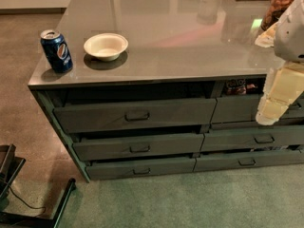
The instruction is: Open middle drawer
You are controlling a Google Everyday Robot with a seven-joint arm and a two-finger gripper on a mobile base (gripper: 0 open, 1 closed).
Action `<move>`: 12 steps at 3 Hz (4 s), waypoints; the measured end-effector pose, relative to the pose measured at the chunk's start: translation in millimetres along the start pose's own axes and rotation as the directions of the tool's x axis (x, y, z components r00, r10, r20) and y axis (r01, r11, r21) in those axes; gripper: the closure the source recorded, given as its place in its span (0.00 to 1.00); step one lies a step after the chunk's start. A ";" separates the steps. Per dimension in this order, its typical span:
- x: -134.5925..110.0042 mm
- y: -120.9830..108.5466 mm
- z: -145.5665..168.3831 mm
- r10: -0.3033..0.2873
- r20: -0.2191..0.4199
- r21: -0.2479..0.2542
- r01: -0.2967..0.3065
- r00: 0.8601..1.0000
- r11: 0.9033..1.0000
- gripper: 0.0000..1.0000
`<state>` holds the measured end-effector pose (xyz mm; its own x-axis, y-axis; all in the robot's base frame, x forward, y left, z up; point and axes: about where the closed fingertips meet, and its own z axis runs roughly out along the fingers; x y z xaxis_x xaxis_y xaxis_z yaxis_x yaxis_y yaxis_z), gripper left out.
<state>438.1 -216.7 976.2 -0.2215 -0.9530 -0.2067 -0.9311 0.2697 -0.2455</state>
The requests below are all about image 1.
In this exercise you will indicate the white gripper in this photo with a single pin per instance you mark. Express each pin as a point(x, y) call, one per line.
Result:
point(291, 35)

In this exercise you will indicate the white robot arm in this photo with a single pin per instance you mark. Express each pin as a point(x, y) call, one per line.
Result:
point(289, 34)

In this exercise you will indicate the snack bags in drawer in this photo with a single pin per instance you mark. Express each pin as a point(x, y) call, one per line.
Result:
point(243, 86)

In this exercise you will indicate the clear jar of snacks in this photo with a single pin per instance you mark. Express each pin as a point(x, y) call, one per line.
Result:
point(275, 10)

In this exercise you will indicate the white paper bowl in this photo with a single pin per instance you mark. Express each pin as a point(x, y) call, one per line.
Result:
point(106, 46)

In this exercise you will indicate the blue Pepsi soda can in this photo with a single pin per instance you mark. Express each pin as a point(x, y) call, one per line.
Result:
point(56, 50)

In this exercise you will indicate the black metal stand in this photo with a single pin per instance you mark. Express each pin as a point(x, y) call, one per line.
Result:
point(44, 192)

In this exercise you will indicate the grey drawer cabinet frame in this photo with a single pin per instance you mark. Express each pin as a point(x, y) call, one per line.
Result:
point(177, 49)

